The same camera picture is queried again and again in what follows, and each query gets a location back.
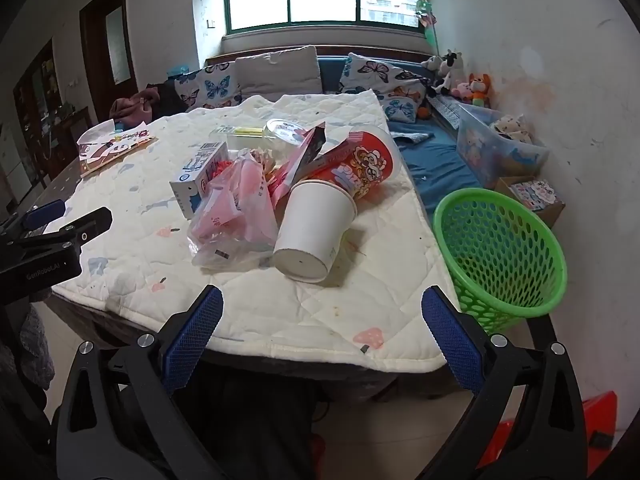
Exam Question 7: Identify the spotted cloth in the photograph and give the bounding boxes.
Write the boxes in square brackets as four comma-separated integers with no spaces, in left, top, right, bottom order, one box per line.
[490,114,534,144]

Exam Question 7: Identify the white quilted mat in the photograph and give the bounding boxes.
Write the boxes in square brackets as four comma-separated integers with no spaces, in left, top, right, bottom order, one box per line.
[50,89,463,375]

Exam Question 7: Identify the grey ribbed panel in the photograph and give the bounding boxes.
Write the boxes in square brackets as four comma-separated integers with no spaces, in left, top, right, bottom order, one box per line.
[427,95,467,132]

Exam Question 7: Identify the green pinwheel toy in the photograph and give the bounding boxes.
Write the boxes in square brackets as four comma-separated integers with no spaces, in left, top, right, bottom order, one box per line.
[415,0,442,57]

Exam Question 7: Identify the dark wooden cabinet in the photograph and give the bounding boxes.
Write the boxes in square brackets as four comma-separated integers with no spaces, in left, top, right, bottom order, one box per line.
[12,39,62,161]

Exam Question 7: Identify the orange fox plush toy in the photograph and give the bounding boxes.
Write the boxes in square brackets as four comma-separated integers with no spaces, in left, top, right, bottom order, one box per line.
[467,73,494,109]

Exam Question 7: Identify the small butterfly print pillow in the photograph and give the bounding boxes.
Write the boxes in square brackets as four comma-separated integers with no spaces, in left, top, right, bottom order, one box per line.
[175,61,243,111]

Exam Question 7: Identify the dark cloth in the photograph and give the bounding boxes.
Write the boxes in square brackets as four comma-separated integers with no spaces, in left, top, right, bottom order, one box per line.
[145,82,187,116]

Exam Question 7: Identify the red plastic stool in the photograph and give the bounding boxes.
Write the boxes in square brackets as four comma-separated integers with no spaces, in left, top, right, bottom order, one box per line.
[475,390,619,480]

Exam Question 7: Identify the pink snack wrapper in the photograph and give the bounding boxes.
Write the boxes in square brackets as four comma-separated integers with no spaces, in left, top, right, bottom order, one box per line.
[267,121,328,208]

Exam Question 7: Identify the clear plastic bag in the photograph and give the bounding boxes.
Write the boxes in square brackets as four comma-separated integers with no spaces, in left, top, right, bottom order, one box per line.
[187,155,281,271]

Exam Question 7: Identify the printed cards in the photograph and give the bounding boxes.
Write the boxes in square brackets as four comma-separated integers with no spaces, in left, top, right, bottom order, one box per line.
[510,179,559,212]

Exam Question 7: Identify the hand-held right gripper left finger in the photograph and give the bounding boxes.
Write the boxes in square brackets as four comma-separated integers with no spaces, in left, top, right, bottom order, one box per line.
[56,284,228,480]

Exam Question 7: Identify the printed picture book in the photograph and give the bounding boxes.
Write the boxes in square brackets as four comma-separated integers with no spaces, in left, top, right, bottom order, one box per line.
[76,120,158,178]

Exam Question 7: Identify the large butterfly print pillow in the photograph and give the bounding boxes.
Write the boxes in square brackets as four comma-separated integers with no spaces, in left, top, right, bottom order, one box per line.
[340,52,436,123]

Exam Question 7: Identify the dark wooden door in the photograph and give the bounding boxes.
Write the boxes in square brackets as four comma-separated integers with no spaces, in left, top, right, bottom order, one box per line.
[79,0,139,94]

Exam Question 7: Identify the person's left forearm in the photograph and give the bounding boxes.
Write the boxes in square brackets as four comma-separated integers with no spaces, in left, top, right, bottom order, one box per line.
[0,302,55,461]

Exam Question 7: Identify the clear jar with printed lid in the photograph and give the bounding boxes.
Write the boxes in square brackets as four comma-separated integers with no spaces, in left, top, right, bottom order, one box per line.
[262,118,308,153]

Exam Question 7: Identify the green plastic basket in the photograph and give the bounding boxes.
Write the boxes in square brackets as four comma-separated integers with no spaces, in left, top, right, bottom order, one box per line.
[432,187,568,333]

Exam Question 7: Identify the blue mattress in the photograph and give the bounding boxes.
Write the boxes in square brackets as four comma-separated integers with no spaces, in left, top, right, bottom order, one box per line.
[317,55,501,221]

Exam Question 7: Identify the grey cushion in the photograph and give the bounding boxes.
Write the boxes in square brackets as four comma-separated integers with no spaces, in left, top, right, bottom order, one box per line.
[234,45,323,103]

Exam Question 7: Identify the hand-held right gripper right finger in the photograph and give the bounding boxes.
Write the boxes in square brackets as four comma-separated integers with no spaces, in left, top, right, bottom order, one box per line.
[417,285,588,480]

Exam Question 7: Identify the red noodle cup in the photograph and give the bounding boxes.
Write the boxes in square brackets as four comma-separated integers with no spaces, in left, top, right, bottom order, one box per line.
[300,127,401,206]

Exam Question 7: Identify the cardboard box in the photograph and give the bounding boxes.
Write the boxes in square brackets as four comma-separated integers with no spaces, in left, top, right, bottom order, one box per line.
[495,175,567,231]

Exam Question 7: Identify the clear storage bin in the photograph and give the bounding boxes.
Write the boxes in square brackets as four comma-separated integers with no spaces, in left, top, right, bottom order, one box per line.
[455,105,551,191]

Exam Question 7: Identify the blue white milk carton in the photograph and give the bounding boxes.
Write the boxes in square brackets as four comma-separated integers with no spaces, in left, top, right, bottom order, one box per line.
[169,141,230,220]

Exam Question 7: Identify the clear container with yellow label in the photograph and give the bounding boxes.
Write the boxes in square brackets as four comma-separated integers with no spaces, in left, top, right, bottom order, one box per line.
[209,125,266,151]

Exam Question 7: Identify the cow plush toy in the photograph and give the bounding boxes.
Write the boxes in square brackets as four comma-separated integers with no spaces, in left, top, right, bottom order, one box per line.
[433,50,466,95]

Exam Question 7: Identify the small grey cloth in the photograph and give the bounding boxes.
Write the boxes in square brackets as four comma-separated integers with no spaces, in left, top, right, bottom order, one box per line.
[390,130,434,147]

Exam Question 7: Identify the pink cloth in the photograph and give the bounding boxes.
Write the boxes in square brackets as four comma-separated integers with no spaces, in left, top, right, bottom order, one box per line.
[109,91,156,128]

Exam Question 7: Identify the white paper cup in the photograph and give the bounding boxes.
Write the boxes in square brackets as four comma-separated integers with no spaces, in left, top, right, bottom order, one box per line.
[272,179,358,283]

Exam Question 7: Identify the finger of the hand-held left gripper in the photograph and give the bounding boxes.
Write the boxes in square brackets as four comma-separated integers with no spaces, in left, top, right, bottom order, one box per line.
[0,199,67,242]
[7,206,113,261]

